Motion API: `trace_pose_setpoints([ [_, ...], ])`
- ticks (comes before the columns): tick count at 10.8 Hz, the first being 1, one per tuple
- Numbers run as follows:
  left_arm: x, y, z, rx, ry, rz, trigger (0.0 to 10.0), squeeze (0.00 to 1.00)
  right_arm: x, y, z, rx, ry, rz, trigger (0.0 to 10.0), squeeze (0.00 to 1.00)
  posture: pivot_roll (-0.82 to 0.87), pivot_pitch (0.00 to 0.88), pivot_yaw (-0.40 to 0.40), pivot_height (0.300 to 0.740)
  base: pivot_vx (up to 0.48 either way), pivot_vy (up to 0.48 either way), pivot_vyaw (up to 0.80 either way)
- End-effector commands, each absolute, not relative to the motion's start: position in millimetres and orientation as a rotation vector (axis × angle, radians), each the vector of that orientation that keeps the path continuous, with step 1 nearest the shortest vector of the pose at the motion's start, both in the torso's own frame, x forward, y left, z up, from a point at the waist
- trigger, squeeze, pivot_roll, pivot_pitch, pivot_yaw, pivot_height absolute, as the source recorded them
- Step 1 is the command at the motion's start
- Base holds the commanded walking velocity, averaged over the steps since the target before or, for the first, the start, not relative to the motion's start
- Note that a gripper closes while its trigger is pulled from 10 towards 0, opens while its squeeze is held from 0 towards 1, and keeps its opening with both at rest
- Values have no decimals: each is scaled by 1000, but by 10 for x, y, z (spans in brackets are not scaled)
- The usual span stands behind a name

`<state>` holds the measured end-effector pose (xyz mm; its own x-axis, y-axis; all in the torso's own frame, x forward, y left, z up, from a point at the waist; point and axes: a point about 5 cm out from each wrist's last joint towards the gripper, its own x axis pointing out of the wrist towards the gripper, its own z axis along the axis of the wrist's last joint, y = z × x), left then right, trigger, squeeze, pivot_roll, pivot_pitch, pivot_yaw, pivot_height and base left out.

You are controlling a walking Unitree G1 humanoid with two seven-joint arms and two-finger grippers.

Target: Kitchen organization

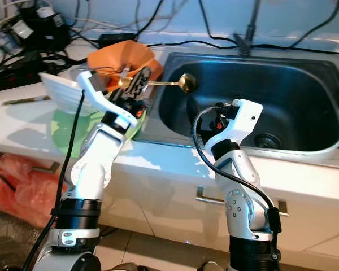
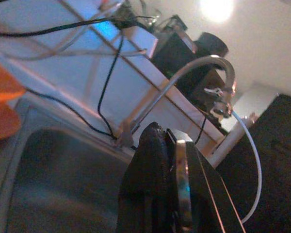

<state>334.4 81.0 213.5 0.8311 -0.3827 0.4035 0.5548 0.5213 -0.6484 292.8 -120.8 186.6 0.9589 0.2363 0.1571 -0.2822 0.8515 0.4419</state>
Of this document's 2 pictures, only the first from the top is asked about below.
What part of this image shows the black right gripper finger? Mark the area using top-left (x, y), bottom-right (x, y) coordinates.
top-left (188, 98), bottom-right (205, 136)

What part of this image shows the gold spoon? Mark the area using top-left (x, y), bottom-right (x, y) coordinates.
top-left (118, 72), bottom-right (198, 94)

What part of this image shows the green plate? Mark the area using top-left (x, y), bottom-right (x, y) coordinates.
top-left (51, 107), bottom-right (142, 159)

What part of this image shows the white ribbed bowl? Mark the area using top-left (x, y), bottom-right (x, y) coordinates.
top-left (38, 72), bottom-right (88, 113)

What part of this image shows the wooden chopstick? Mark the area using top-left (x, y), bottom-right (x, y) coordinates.
top-left (2, 96), bottom-right (50, 106)
top-left (2, 95), bottom-right (50, 105)

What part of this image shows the orange bowl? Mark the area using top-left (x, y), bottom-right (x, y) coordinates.
top-left (86, 40), bottom-right (163, 91)

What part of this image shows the black power brick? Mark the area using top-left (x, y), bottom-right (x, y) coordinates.
top-left (97, 32), bottom-right (136, 47)

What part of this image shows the round steel sink drain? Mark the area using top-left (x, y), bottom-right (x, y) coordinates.
top-left (254, 132), bottom-right (283, 150)

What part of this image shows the stainless steel sink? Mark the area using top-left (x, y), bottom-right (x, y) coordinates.
top-left (138, 51), bottom-right (339, 156)

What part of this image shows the dark metal faucet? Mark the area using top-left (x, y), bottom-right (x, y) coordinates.
top-left (233, 0), bottom-right (263, 57)

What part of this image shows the black power adapter white label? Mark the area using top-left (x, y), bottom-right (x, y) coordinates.
top-left (33, 3), bottom-right (74, 50)
top-left (14, 17), bottom-right (37, 41)

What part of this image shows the black power strip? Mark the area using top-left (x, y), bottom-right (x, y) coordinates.
top-left (0, 65), bottom-right (46, 94)

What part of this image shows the red plastic bag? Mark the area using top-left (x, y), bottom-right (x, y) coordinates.
top-left (0, 152), bottom-right (74, 226)

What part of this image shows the grey right robot foot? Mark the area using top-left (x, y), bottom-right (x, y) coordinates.
top-left (198, 261), bottom-right (221, 271)

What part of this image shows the grey robot foot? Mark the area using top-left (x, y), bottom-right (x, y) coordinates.
top-left (107, 261), bottom-right (136, 271)
top-left (198, 261), bottom-right (221, 271)

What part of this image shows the grey left robot foot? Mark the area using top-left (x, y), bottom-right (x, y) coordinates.
top-left (107, 261), bottom-right (136, 271)

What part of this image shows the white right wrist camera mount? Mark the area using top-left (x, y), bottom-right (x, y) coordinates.
top-left (209, 99), bottom-right (263, 148)

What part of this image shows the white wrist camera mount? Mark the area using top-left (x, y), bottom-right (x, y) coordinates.
top-left (209, 99), bottom-right (263, 148)
top-left (76, 69), bottom-right (136, 128)

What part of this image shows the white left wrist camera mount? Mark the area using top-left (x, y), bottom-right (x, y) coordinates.
top-left (76, 69), bottom-right (136, 128)

